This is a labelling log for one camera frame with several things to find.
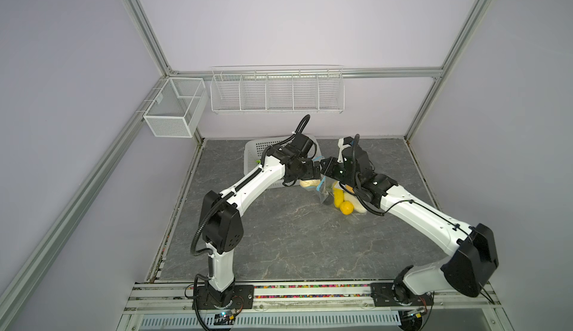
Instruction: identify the beige toy garlic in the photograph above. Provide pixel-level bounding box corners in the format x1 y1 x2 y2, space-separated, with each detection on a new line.
299 180 321 189

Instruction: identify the clear zip top bag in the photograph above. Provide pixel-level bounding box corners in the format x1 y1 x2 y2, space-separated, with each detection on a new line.
312 177 367 215

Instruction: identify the yellow toy lemon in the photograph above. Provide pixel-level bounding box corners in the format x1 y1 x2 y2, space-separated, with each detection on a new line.
339 201 355 215

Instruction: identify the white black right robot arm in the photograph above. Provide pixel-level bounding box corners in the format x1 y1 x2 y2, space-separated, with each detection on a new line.
320 136 499 305

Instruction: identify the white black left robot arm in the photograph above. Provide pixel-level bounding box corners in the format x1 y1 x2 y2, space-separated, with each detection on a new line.
190 115 321 298

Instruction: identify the white perforated plastic basket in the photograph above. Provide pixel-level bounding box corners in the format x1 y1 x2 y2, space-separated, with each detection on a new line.
243 135 322 176

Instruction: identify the white vent grille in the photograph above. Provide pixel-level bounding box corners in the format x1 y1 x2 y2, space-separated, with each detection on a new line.
139 311 401 330

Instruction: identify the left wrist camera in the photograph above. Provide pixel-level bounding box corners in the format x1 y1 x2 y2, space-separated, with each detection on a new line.
287 133 317 159

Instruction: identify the white wire wall shelf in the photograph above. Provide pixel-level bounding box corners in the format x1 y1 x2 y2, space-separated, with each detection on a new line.
210 65 346 114

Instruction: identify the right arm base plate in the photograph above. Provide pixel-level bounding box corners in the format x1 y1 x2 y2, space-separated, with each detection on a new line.
370 282 434 307

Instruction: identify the white mesh wall box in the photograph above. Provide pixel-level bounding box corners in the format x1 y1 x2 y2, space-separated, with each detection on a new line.
143 77 209 138

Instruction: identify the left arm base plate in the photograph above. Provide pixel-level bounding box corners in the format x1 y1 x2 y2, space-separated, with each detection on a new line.
193 283 255 310

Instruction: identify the aluminium front rail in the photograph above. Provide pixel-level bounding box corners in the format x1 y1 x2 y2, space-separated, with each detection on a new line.
124 280 501 314

